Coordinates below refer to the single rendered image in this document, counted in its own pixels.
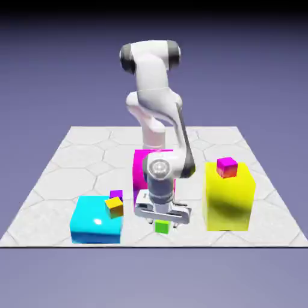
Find large cyan box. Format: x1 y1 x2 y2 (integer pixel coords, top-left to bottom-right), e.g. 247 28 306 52
69 195 124 244

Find large yellow box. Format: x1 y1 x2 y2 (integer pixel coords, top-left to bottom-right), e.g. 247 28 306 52
202 161 256 232

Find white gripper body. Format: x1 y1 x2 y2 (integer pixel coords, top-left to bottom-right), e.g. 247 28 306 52
134 189 193 224

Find small green cube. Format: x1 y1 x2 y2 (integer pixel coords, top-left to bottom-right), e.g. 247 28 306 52
155 220 170 235

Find small purple cube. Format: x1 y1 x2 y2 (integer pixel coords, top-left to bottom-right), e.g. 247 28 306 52
109 189 124 202

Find small magenta cube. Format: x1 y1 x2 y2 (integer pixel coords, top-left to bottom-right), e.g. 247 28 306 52
216 156 239 179

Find small orange cube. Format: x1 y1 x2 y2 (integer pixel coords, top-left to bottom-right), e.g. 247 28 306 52
105 196 125 219

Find large magenta box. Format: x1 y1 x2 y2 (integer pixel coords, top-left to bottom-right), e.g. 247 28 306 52
132 149 176 213

